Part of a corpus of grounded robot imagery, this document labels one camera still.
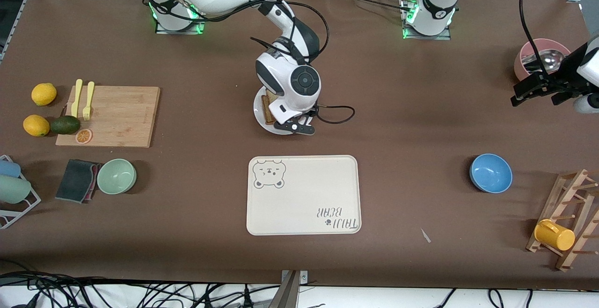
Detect pale green bowl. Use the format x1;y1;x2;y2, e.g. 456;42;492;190
97;159;137;195

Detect metal ladle spoon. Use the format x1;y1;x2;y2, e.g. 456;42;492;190
522;50;564;73

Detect plain brown bread slice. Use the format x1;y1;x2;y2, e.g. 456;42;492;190
265;89;278;124

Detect dark grey folded cloth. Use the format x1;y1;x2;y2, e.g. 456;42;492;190
55;159;101;204

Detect yellow plastic mug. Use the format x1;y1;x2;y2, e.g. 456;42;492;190
534;219;576;251

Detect black floor cable tangle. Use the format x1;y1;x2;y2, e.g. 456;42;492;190
0;271;281;308

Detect wooden peg mug rack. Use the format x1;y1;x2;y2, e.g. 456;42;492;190
526;169;599;272

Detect dark green avocado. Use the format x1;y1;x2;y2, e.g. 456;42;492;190
50;116;81;135

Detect white wire cup rack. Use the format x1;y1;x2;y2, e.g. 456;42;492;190
0;155;42;229

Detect cream bear print tray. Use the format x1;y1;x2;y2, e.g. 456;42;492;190
246;155;362;236

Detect blue bowl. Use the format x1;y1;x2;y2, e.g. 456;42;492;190
469;154;513;194

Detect light blue cup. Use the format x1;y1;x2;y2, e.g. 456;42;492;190
0;160;22;178

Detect brown table cover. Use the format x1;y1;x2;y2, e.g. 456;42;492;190
0;0;599;291

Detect white round plate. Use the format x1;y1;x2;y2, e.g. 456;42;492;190
253;87;300;135

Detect pale green cup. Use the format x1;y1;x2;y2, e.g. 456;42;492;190
0;175;32;204

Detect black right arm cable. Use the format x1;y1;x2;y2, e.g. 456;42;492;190
250;0;356;125

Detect bamboo cutting board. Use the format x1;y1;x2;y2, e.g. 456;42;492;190
55;86;161;148

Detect yellow plastic fork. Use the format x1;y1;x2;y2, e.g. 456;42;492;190
83;81;95;121

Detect yellow lemon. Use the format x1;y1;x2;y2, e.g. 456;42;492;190
23;115;50;137
31;83;57;106

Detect yellow plastic knife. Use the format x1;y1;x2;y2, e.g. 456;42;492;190
71;79;83;118

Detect grey metal camera pole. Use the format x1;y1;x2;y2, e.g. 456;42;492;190
268;270;308;308

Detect black base power cable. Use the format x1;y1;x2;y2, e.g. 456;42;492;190
325;0;412;14

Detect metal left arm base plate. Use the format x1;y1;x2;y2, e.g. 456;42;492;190
400;0;452;41

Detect pink bowl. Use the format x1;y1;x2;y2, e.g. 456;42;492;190
514;38;572;81

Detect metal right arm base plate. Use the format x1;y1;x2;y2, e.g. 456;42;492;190
154;15;206;35

